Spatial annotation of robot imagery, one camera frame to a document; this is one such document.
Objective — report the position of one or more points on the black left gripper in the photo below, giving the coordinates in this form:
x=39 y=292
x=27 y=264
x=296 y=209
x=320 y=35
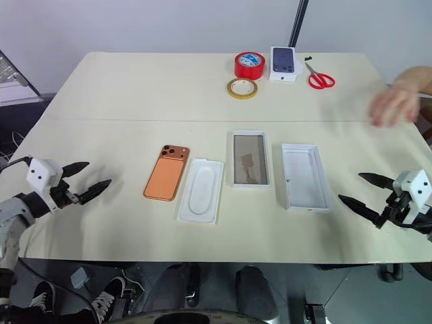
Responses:
x=64 y=197

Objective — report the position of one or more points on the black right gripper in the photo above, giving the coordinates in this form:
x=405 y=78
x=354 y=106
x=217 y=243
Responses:
x=396 y=209

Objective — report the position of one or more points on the white phone box lid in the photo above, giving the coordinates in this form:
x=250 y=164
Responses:
x=305 y=177

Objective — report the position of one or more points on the orange smartphone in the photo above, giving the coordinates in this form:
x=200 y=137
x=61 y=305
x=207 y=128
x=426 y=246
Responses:
x=165 y=175

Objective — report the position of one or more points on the white moulded tray insert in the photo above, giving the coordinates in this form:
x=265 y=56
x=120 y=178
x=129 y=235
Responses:
x=202 y=192

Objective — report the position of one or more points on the person's bare forearm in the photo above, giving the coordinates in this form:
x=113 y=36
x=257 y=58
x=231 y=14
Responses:
x=415 y=77

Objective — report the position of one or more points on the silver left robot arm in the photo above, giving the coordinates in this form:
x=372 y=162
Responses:
x=13 y=216

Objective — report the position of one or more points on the clear plastic container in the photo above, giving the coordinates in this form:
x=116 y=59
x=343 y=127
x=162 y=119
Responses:
x=79 y=277

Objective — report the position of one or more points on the white phone box base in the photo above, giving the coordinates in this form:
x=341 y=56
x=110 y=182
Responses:
x=251 y=158

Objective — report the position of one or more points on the white box with blue phone print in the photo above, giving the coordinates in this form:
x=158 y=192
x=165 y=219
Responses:
x=285 y=64

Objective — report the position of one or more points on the person's bare hand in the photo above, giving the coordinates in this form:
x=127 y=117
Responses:
x=395 y=104

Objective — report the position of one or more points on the black caster wheel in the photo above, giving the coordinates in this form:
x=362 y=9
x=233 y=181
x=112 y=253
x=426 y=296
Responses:
x=391 y=272

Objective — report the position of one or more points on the black and white sneaker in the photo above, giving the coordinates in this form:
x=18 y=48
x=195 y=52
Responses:
x=44 y=297
x=108 y=298

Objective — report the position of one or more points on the yellow tape roll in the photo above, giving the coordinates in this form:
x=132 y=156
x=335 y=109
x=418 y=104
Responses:
x=233 y=92

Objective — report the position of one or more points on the red tape roll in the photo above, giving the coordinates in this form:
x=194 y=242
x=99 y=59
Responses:
x=249 y=69

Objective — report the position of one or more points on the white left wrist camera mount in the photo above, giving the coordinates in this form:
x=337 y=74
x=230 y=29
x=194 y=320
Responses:
x=42 y=175

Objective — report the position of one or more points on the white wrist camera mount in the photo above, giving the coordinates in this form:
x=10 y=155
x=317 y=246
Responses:
x=416 y=192
x=42 y=175

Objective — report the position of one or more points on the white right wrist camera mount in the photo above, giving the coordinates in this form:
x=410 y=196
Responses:
x=416 y=192

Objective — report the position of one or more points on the black aluminium profile post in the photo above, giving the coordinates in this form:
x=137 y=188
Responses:
x=297 y=23

